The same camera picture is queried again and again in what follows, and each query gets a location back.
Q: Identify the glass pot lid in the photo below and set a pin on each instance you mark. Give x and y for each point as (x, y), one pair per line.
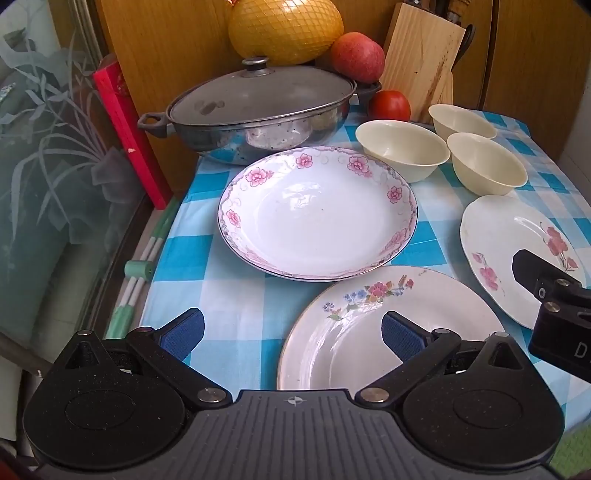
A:
(258, 94)

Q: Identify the red tomato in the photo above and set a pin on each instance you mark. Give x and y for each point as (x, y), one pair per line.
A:
(389, 107)

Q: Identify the green white stick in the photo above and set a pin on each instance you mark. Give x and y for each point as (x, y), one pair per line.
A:
(122, 314)
(159, 230)

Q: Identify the cream bowl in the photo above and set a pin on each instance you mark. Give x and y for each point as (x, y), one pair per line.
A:
(401, 147)
(461, 119)
(489, 161)

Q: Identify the green roller clip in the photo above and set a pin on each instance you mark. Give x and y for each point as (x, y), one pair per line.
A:
(138, 269)

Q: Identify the green mat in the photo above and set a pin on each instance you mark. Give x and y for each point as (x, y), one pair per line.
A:
(577, 454)

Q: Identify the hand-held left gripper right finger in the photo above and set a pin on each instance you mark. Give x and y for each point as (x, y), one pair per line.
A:
(401, 337)

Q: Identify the wooden cabinet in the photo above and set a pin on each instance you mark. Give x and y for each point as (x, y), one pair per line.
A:
(166, 46)

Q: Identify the cream plate with red flowers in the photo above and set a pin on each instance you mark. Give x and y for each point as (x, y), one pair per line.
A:
(503, 235)

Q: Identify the red cutting board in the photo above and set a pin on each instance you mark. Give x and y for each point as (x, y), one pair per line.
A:
(127, 138)

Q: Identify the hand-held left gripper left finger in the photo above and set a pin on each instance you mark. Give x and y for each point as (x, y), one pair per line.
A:
(182, 334)

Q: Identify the blue white checkered tablecloth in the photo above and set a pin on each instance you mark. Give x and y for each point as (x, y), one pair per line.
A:
(221, 295)

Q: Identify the black scissors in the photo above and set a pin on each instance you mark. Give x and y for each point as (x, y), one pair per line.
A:
(467, 44)

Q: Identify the yellow pomelo in net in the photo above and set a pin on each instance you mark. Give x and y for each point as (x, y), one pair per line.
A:
(286, 30)

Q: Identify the wooden knife block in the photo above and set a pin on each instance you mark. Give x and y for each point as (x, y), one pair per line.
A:
(422, 64)

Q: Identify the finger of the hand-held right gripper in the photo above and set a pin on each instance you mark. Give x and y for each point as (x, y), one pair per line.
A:
(538, 274)

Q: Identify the red apple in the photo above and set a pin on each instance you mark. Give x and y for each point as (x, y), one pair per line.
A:
(358, 57)

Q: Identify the large pink flower rim plate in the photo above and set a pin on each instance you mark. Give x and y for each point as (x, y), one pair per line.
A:
(318, 217)

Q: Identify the etched glass door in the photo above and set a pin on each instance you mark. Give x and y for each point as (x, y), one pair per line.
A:
(51, 184)

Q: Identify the cream plate with mixed flowers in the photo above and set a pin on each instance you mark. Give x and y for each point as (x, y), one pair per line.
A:
(341, 332)

